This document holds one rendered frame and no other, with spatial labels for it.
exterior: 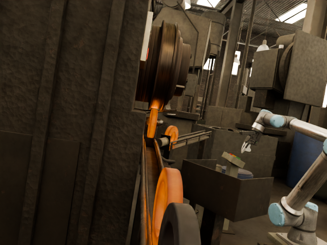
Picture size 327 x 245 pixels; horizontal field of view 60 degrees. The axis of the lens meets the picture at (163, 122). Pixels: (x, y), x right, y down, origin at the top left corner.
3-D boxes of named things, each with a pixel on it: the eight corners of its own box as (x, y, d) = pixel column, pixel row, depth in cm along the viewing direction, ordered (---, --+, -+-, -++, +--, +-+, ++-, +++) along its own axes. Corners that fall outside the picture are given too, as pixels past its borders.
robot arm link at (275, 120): (288, 116, 207) (276, 113, 218) (275, 114, 203) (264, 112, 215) (285, 129, 208) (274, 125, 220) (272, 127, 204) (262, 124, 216)
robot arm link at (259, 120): (267, 109, 215) (259, 107, 224) (259, 123, 215) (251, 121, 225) (276, 114, 218) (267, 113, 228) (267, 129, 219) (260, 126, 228)
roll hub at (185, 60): (171, 75, 172) (170, 105, 152) (181, 33, 153) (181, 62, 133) (180, 76, 173) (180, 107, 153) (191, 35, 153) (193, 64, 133)
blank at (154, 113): (152, 111, 144) (158, 113, 144) (151, 106, 159) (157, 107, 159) (147, 140, 147) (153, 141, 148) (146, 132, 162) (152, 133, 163)
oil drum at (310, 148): (298, 192, 411) (309, 131, 406) (278, 181, 470) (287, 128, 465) (336, 197, 417) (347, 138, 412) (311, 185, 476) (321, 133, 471)
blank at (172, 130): (165, 150, 202) (169, 152, 200) (162, 133, 193) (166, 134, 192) (175, 138, 213) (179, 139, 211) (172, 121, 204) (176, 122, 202)
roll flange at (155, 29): (137, 72, 184) (128, 124, 150) (148, 1, 151) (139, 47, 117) (153, 75, 185) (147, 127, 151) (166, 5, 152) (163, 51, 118)
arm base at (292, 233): (305, 235, 207) (307, 222, 207) (323, 247, 188) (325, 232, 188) (281, 234, 205) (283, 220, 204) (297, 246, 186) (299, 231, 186)
